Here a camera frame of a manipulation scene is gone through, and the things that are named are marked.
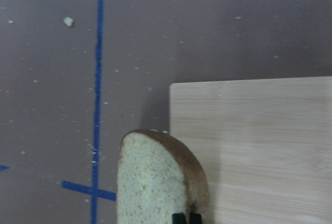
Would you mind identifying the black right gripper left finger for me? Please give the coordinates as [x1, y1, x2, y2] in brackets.
[172, 213, 186, 224]

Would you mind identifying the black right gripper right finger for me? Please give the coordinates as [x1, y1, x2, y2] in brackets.
[189, 213, 203, 224]

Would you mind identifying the bread slice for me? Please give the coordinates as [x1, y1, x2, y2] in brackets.
[116, 130, 210, 223]

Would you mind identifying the wooden cutting board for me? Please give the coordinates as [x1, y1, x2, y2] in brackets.
[170, 77, 331, 223]

